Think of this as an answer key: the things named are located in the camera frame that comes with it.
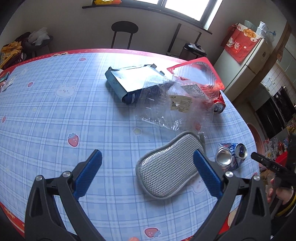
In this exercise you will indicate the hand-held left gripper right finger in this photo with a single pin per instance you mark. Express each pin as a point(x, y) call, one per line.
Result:
point(207, 172)

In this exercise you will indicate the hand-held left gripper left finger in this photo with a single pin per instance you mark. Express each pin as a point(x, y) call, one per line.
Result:
point(89, 172)

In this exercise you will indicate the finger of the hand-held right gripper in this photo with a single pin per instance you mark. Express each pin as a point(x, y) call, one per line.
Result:
point(266, 162)

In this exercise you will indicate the crushed blue can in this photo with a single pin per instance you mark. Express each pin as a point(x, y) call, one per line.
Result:
point(227, 157)

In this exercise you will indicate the brown plastic bucket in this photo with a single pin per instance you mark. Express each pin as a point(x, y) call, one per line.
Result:
point(254, 136)

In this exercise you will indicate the silver mesh scouring pad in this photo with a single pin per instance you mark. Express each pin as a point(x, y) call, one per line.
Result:
point(166, 162)

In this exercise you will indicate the crushed red can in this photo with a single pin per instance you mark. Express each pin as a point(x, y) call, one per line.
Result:
point(218, 104)

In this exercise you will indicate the clear plastic clamshell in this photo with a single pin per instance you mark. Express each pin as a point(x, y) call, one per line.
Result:
point(161, 104)

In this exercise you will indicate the blue snack wrapper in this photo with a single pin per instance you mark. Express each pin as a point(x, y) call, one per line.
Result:
point(129, 80)

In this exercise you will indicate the red rimmed clear plastic tray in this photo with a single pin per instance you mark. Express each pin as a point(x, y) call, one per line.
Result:
point(196, 69)

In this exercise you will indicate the person's right forearm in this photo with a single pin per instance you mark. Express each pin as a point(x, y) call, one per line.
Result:
point(290, 207)

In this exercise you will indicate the person's right hand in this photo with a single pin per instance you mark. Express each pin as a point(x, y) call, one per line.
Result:
point(285, 193)

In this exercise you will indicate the pile of filled plastic bags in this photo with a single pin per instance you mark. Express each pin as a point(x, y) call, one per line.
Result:
point(274, 148)

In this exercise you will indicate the black integrated stove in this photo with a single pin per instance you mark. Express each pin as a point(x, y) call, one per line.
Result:
point(277, 111)

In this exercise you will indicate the blue plaid tablecloth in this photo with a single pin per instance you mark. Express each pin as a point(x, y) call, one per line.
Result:
point(57, 127)

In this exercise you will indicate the cream two door fridge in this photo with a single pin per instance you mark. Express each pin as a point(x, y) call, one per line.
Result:
point(249, 64)

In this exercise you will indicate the red printed fridge cloth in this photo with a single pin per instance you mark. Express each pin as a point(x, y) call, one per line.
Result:
point(240, 46)

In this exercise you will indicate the white printed sachet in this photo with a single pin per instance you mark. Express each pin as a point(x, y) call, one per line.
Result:
point(9, 82)

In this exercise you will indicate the silver electric pressure cooker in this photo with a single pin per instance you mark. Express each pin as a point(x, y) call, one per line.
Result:
point(192, 52)

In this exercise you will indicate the clear plastic bags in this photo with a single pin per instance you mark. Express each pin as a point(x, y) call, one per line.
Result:
point(270, 34)

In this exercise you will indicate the stacked white plastic boxes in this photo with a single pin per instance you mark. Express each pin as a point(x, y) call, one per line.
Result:
point(261, 27)

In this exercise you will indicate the dark chair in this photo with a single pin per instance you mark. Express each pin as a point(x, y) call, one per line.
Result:
point(34, 49)

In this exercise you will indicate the clear plastic bowl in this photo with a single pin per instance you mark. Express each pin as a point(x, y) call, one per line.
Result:
point(249, 25)

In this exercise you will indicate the yellow printed bag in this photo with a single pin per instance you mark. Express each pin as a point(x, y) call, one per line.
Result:
point(10, 52)

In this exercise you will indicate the crumpled white bag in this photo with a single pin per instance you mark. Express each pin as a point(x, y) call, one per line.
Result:
point(38, 36)

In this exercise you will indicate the dark framed window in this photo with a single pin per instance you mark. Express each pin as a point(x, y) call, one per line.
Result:
point(185, 9)

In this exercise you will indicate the dark window sill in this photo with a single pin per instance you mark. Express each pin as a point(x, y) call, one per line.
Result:
point(138, 9)

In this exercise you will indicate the yellow snack packet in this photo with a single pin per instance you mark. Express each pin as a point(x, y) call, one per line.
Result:
point(106, 1)

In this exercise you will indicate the orange wall calendar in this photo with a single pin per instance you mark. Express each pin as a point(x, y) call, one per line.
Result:
point(280, 53)

